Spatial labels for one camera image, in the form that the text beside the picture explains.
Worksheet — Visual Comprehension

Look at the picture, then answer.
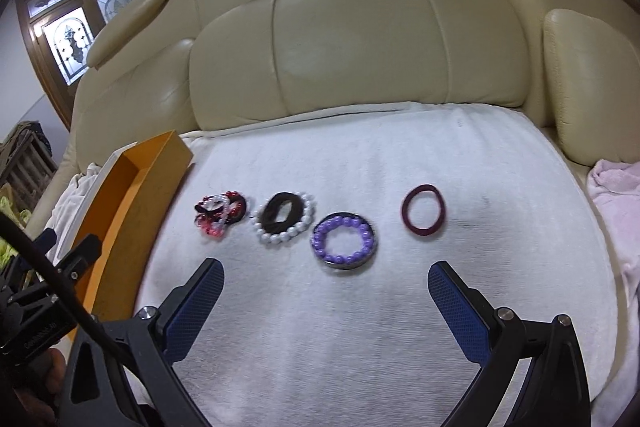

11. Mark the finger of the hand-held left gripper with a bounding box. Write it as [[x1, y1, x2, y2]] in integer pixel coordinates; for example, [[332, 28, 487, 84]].
[[50, 234, 103, 282], [29, 228, 58, 254]]

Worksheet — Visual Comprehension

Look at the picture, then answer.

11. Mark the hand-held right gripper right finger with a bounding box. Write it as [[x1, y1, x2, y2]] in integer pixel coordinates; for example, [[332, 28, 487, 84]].
[[427, 261, 598, 427]]

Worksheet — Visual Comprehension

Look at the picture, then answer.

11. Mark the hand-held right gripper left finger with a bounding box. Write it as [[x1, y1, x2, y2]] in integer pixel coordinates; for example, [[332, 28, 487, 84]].
[[60, 258, 226, 427]]

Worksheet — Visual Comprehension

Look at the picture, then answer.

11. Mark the orange cardboard box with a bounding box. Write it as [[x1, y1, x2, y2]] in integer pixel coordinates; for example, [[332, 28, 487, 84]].
[[60, 131, 196, 340]]

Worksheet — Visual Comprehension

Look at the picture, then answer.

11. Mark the clear pink bead bracelet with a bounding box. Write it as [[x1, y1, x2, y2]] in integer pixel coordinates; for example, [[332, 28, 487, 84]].
[[197, 193, 240, 232]]

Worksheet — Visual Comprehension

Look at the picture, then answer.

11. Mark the dark red bead bracelet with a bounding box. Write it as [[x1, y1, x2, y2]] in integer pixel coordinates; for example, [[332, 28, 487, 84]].
[[194, 190, 246, 239]]

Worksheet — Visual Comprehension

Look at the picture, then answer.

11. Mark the maroon hair tie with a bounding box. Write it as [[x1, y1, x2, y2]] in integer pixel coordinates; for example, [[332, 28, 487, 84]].
[[401, 183, 447, 239]]

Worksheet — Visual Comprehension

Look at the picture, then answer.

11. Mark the thin black ring band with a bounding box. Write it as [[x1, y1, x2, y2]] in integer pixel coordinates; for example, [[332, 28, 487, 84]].
[[311, 210, 379, 272]]

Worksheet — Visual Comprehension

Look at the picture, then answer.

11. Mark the thick black hair tie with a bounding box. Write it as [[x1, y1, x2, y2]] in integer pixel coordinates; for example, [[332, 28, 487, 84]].
[[260, 191, 304, 234]]

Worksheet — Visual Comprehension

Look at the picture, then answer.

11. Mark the white pearl bracelet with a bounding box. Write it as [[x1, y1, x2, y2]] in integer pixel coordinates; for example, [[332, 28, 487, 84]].
[[252, 190, 319, 248]]

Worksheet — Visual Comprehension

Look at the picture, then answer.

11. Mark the purple bead bracelet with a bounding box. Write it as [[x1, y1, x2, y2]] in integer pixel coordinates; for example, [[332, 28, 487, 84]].
[[311, 215, 374, 266]]

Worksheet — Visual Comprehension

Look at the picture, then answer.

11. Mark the person's left hand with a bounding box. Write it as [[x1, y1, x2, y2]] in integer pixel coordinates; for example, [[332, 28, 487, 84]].
[[12, 349, 68, 413]]

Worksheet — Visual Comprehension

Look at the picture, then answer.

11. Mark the yellow green cloth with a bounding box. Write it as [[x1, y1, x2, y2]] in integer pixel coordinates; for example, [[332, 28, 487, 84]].
[[0, 184, 32, 260]]

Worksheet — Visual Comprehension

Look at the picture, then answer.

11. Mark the white blanket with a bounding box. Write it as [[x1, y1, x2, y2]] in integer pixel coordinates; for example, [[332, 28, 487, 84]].
[[25, 161, 108, 250]]

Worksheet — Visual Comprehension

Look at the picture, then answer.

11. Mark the wooden crate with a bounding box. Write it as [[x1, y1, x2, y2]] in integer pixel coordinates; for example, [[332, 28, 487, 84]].
[[0, 121, 60, 214]]

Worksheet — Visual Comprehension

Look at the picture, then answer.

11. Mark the light pink cloth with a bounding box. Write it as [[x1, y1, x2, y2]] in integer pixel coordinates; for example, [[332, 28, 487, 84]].
[[586, 158, 640, 290]]

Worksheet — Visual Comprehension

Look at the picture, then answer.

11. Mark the wooden stained glass window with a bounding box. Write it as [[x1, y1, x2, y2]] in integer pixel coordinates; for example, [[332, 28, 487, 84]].
[[15, 0, 147, 130]]

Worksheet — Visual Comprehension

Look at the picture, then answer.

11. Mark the cream leather sofa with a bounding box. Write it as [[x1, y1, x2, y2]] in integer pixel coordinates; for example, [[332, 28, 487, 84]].
[[25, 0, 640, 258]]

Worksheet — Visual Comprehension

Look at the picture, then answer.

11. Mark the black cable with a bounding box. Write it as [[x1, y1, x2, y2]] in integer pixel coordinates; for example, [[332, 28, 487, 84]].
[[0, 209, 156, 413]]

